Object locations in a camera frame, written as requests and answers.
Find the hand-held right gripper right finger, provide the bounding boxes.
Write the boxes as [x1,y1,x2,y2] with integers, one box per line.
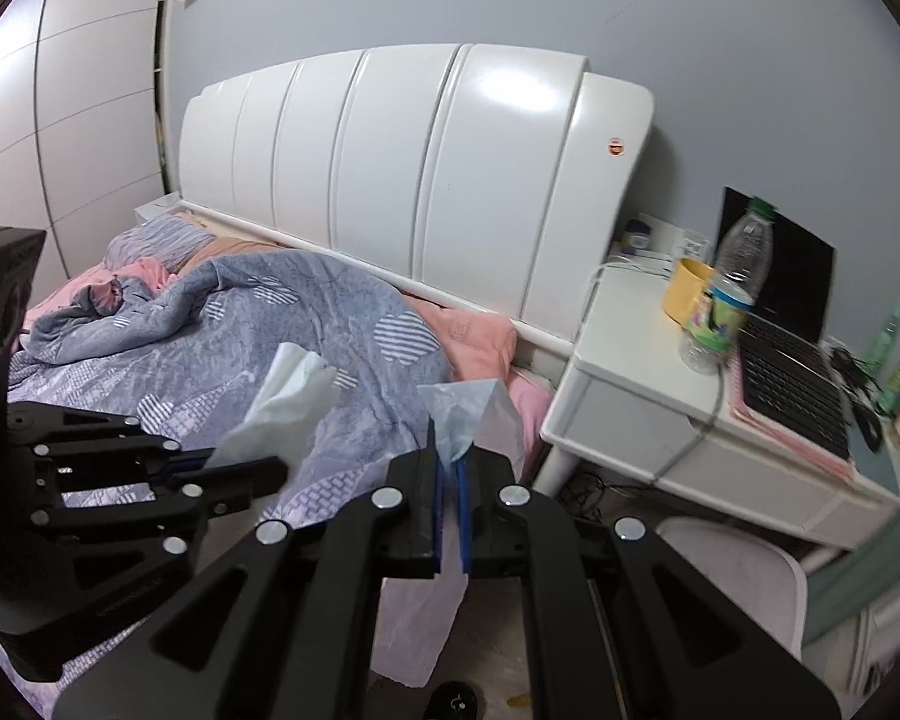
[455,444,842,720]

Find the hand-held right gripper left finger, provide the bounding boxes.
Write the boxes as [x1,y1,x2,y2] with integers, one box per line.
[52,418,446,720]

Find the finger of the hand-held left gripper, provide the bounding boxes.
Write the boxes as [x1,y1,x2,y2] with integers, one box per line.
[6,400,218,478]
[36,454,291,595]

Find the white paper tissue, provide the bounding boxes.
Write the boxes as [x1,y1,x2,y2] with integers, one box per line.
[216,340,362,482]

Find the translucent white plastic bag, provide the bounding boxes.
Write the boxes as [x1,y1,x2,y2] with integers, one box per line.
[373,380,531,689]

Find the pink bed sheet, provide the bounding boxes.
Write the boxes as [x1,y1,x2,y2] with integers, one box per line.
[495,371,555,482]

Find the grey patterned blanket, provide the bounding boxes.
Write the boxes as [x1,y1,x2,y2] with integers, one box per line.
[0,250,455,720]

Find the pink crumpled cloth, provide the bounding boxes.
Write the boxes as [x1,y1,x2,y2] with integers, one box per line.
[21,255,182,325]

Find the grey striped pillow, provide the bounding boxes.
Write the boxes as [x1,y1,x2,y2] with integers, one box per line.
[103,213,220,272]

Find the pink quilt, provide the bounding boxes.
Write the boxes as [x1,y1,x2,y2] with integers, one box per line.
[403,291,520,385]

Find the white bedside table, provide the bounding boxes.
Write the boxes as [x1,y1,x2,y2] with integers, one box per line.
[133,193,190,224]

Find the white wardrobe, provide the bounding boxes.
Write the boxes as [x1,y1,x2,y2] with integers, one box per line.
[0,0,179,295]

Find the tan pillow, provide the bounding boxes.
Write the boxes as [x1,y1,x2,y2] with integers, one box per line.
[176,235,280,272]

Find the white desk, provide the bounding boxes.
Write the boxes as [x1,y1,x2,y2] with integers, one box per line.
[538,253,900,554]

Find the white chair wooden legs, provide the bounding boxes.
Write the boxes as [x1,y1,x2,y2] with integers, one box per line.
[655,515,811,662]

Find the yellow cup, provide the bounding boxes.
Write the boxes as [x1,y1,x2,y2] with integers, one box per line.
[661,256,719,326]

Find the pink laptop sleeve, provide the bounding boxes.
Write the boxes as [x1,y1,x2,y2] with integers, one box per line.
[725,358,858,484]

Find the white bed headboard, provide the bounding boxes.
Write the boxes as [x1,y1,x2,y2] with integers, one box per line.
[176,43,658,351]

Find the clear plastic bottle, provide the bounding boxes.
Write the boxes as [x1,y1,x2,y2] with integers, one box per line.
[678,196,776,377]

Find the green curtain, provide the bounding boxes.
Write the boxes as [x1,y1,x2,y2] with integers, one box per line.
[801,523,900,640]

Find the black laptop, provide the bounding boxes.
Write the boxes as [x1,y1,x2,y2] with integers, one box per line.
[715,185,839,351]

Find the black computer mouse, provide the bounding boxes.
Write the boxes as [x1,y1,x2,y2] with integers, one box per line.
[854,403,886,452]

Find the blue-grey mouse pad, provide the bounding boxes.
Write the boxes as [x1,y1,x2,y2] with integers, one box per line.
[844,420,900,479]

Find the black floor cables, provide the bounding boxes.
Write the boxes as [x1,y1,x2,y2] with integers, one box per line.
[553,463,625,520]

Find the grey hanging cable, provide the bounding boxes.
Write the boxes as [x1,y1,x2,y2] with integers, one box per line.
[647,360,730,482]

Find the white charging cable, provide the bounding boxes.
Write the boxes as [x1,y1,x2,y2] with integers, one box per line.
[587,253,677,295]

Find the white wall socket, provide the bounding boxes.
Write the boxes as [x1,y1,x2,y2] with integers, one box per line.
[670,228,714,260]

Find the black cable bundle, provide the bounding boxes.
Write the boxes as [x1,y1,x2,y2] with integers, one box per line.
[823,340,884,400]

